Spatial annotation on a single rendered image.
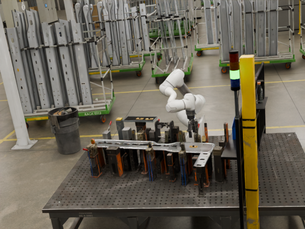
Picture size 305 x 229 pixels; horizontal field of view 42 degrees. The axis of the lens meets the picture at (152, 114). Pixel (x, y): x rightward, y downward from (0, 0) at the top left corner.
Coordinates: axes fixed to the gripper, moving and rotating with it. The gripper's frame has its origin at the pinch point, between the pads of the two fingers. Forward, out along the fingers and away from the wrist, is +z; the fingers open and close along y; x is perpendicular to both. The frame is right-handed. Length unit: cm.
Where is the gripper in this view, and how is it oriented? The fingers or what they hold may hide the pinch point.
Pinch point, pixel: (192, 133)
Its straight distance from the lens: 400.2
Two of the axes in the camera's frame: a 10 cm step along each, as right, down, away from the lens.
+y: -3.5, 3.4, -8.7
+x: 9.3, 0.1, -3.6
